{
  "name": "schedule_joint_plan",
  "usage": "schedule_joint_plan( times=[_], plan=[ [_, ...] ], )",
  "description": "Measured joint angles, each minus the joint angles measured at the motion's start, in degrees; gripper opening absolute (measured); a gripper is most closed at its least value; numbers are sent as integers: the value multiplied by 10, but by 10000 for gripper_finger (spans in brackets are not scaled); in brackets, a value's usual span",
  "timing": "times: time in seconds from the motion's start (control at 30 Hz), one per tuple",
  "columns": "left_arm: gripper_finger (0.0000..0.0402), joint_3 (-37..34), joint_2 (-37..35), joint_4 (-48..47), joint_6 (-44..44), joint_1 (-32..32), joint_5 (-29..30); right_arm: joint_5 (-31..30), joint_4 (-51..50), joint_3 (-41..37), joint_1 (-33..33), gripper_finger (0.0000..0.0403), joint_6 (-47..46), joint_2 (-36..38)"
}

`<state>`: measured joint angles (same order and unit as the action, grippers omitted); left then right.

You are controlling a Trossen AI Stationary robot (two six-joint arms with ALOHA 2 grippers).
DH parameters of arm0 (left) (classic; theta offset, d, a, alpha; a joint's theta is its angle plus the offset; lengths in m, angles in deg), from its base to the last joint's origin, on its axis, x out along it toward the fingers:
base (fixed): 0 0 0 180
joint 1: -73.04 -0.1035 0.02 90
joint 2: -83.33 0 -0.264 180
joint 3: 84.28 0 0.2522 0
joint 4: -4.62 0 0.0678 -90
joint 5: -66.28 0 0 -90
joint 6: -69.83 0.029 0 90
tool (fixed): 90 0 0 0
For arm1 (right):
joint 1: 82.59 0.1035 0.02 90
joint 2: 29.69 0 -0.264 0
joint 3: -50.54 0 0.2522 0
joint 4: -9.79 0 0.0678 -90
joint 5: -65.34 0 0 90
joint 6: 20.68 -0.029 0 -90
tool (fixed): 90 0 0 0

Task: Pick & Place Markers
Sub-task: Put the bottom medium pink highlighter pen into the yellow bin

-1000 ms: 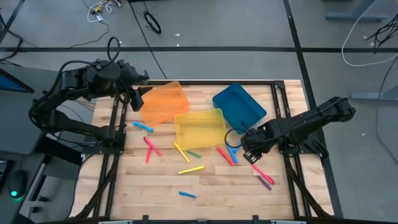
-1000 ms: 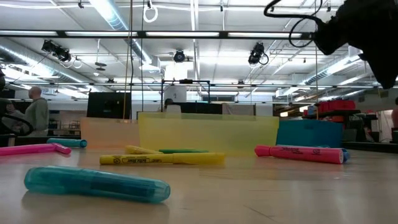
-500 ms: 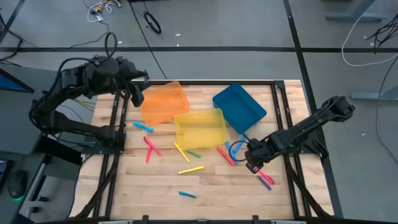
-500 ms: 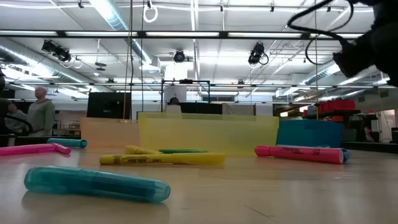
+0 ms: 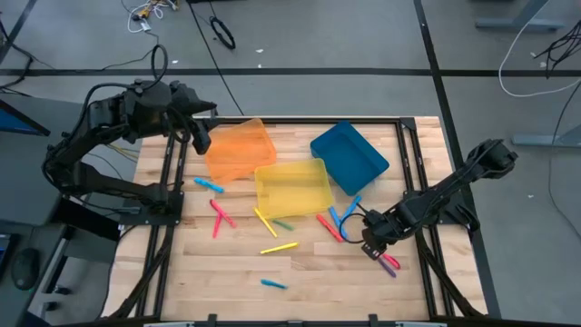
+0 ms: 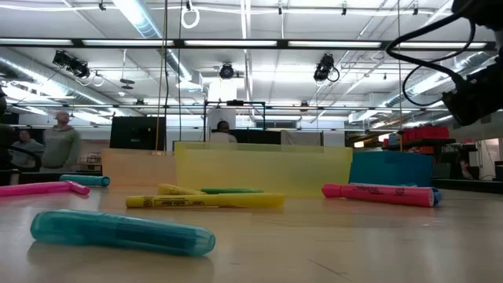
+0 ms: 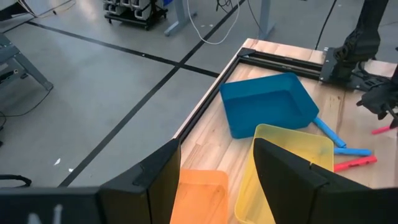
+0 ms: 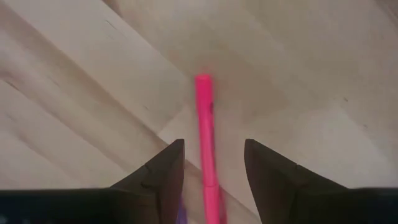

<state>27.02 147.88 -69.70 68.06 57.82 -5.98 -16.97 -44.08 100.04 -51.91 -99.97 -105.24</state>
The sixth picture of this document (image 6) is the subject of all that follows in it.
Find person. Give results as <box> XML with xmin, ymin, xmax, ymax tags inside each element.
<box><xmin>9</xmin><ymin>128</ymin><xmax>45</xmax><ymax>170</ymax></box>
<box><xmin>41</xmin><ymin>111</ymin><xmax>82</xmax><ymax>172</ymax></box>
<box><xmin>209</xmin><ymin>120</ymin><xmax>238</xmax><ymax>144</ymax></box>

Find green highlighter marker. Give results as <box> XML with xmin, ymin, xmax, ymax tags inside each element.
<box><xmin>200</xmin><ymin>187</ymin><xmax>265</xmax><ymax>195</ymax></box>

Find pink highlighter marker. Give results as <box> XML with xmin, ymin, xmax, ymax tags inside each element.
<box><xmin>0</xmin><ymin>180</ymin><xmax>91</xmax><ymax>198</ymax></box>
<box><xmin>321</xmin><ymin>183</ymin><xmax>435</xmax><ymax>208</ymax></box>

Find black hanging cable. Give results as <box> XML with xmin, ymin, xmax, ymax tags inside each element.
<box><xmin>177</xmin><ymin>0</ymin><xmax>185</xmax><ymax>142</ymax></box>

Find red storage bins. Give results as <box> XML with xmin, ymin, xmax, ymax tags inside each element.
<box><xmin>400</xmin><ymin>125</ymin><xmax>450</xmax><ymax>143</ymax></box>

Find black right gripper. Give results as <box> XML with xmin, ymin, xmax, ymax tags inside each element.
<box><xmin>441</xmin><ymin>56</ymin><xmax>503</xmax><ymax>127</ymax></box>

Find black overhead light bar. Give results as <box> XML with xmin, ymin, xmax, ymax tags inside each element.
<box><xmin>0</xmin><ymin>37</ymin><xmax>497</xmax><ymax>50</ymax></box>

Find blue plastic bin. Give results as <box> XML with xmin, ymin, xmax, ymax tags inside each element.
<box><xmin>348</xmin><ymin>150</ymin><xmax>435</xmax><ymax>188</ymax></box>

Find white hanging cable loop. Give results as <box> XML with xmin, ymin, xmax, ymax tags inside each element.
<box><xmin>180</xmin><ymin>5</ymin><xmax>201</xmax><ymax>30</ymax></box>

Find black monitor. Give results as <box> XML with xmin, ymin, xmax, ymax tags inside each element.
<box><xmin>109</xmin><ymin>116</ymin><xmax>167</xmax><ymax>152</ymax></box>

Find black storage shelf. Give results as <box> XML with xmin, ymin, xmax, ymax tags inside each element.
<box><xmin>381</xmin><ymin>137</ymin><xmax>479</xmax><ymax>180</ymax></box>

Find black ceiling-mounted camera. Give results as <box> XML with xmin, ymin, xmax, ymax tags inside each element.
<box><xmin>218</xmin><ymin>62</ymin><xmax>236</xmax><ymax>80</ymax></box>
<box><xmin>52</xmin><ymin>50</ymin><xmax>92</xmax><ymax>79</ymax></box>
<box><xmin>313</xmin><ymin>53</ymin><xmax>340</xmax><ymax>84</ymax></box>

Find yellow translucent plastic bin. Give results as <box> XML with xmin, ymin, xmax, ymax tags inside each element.
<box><xmin>174</xmin><ymin>141</ymin><xmax>354</xmax><ymax>198</ymax></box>

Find blue highlighter marker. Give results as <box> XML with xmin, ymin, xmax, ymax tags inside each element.
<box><xmin>30</xmin><ymin>209</ymin><xmax>216</xmax><ymax>257</ymax></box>
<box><xmin>429</xmin><ymin>186</ymin><xmax>443</xmax><ymax>207</ymax></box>
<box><xmin>59</xmin><ymin>174</ymin><xmax>112</xmax><ymax>188</ymax></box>

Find orange translucent plastic bin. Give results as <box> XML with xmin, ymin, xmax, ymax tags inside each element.
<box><xmin>101</xmin><ymin>148</ymin><xmax>178</xmax><ymax>188</ymax></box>

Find yellow highlighter marker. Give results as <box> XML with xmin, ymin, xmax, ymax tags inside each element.
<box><xmin>125</xmin><ymin>192</ymin><xmax>286</xmax><ymax>209</ymax></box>
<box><xmin>156</xmin><ymin>182</ymin><xmax>207</xmax><ymax>197</ymax></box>

